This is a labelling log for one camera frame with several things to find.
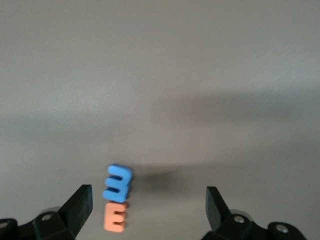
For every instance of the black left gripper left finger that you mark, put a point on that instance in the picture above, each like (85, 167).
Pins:
(75, 212)

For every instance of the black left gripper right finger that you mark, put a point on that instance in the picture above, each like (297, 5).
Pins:
(217, 212)

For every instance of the blue foam letter E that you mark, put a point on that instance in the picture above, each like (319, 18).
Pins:
(123, 185)

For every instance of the orange foam letter E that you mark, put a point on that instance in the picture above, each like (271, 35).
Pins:
(110, 217)

